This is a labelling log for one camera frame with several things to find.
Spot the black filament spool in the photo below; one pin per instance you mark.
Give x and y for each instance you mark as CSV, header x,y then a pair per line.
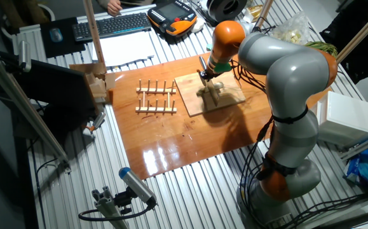
x,y
226,9

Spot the black computer keyboard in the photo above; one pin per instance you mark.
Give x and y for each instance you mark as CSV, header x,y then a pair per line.
x,y
112,27

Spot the grey computer mouse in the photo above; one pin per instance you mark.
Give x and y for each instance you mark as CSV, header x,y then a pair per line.
x,y
56,35

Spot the beige sleeved forearm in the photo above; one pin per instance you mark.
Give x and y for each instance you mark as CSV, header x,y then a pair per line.
x,y
102,2

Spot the black monitor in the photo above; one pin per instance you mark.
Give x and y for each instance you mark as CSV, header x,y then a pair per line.
x,y
56,89

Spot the yellow snack packet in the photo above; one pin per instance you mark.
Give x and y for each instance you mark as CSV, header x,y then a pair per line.
x,y
253,12

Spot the clear bag of chopped scallions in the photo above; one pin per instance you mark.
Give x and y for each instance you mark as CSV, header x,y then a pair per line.
x,y
293,30

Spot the wooden peg rack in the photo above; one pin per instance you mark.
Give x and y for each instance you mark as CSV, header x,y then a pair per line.
x,y
155,109

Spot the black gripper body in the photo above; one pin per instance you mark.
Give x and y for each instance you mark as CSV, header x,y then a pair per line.
x,y
212,75

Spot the green wrist adapter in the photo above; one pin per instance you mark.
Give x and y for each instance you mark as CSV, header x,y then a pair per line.
x,y
223,67

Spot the small white rounded object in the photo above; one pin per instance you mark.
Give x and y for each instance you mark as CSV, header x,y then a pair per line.
x,y
198,25

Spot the cut white scallion piece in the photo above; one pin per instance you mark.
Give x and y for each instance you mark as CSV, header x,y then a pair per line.
x,y
201,92

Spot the black mouse pad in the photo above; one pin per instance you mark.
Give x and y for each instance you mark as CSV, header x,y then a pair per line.
x,y
66,47

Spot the brown cardboard box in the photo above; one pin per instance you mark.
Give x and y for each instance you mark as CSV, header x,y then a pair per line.
x,y
98,82

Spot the white paper sheet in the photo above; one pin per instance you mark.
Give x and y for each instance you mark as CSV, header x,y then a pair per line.
x,y
123,47

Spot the silver camera with blue end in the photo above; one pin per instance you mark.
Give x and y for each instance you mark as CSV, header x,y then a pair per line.
x,y
137,186

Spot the aluminium profile bar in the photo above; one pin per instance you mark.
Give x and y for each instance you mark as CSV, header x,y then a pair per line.
x,y
365,144

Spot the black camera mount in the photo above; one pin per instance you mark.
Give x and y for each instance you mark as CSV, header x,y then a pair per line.
x,y
123,200

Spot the green scallion bunch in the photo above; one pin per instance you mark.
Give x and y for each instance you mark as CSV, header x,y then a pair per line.
x,y
325,47

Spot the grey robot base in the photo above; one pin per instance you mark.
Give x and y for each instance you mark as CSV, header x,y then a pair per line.
x,y
266,216

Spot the small teal object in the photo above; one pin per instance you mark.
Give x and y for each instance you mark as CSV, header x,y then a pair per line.
x,y
209,47

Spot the glossy brown wooden board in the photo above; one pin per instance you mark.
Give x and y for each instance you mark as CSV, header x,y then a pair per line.
x,y
158,140

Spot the orange and black teach pendant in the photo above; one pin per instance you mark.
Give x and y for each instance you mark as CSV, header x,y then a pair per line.
x,y
172,16

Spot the short aluminium profile stand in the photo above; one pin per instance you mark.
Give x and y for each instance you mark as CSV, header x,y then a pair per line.
x,y
107,206

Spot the long aluminium frame bar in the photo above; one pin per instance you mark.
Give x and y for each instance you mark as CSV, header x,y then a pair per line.
x,y
21,105

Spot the wooden frame post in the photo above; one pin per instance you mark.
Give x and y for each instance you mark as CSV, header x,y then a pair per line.
x,y
365,30
264,14
93,31

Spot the light wooden cutting board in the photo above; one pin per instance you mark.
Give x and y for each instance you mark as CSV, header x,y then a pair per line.
x,y
187,92

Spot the white foam box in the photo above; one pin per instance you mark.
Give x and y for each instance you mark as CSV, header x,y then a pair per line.
x,y
345,117

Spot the clamp with orange tip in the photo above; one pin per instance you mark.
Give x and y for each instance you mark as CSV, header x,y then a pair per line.
x,y
96,122

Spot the person's bare hand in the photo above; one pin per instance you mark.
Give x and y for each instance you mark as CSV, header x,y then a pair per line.
x,y
114,8

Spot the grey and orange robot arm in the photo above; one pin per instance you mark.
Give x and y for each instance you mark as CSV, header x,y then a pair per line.
x,y
295,74

